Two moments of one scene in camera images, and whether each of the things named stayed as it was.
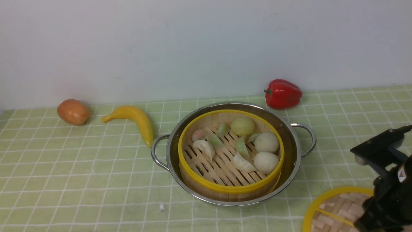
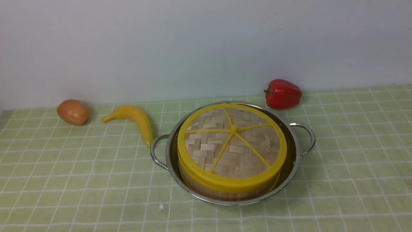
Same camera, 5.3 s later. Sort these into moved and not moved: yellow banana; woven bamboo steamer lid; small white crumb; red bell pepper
Moved: woven bamboo steamer lid
Not moved: small white crumb; red bell pepper; yellow banana
